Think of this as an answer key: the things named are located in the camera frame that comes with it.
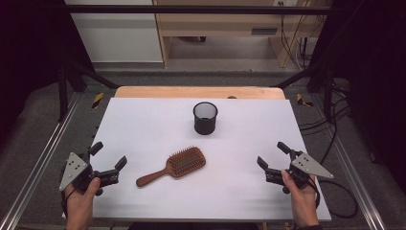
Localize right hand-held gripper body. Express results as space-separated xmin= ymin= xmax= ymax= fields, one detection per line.
xmin=264 ymin=149 xmax=335 ymax=196

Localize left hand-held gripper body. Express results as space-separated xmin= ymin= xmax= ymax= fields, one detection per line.
xmin=58 ymin=149 xmax=121 ymax=196

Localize brown wooden hairbrush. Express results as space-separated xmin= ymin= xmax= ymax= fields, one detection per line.
xmin=135 ymin=146 xmax=207 ymax=189

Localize black mesh pen cup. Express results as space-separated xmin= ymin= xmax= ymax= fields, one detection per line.
xmin=192 ymin=101 xmax=219 ymax=136

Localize person's left hand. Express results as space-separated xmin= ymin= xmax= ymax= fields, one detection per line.
xmin=65 ymin=176 xmax=102 ymax=215

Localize person's right hand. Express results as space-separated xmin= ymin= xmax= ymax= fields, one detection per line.
xmin=281 ymin=170 xmax=320 ymax=226

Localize white table sheet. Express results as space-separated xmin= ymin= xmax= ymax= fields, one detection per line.
xmin=61 ymin=97 xmax=332 ymax=222

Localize yellow black tape strip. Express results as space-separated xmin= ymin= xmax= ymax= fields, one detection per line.
xmin=91 ymin=92 xmax=105 ymax=109
xmin=295 ymin=93 xmax=314 ymax=107

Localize light wooden table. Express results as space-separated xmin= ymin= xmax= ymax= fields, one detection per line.
xmin=114 ymin=85 xmax=286 ymax=101

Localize white cabinet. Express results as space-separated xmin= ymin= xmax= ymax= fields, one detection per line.
xmin=64 ymin=0 xmax=164 ymax=63

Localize black curtain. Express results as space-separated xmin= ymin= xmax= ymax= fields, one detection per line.
xmin=0 ymin=0 xmax=95 ymax=151
xmin=310 ymin=0 xmax=406 ymax=186

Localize light wooden desk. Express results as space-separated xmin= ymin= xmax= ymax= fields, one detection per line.
xmin=152 ymin=0 xmax=333 ymax=69

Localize aluminium floor rail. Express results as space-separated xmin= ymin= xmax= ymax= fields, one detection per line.
xmin=309 ymin=94 xmax=388 ymax=230
xmin=0 ymin=91 xmax=81 ymax=230

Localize black floor cable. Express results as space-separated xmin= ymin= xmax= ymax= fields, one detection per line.
xmin=319 ymin=95 xmax=340 ymax=166
xmin=299 ymin=106 xmax=351 ymax=132

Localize black frame strut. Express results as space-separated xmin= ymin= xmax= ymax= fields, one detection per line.
xmin=270 ymin=61 xmax=335 ymax=120
xmin=57 ymin=59 xmax=120 ymax=123

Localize hanging desk cables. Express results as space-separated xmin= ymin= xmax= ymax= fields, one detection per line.
xmin=279 ymin=2 xmax=320 ymax=72

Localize black horizontal frame bar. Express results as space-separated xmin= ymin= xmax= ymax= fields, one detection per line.
xmin=63 ymin=4 xmax=333 ymax=15

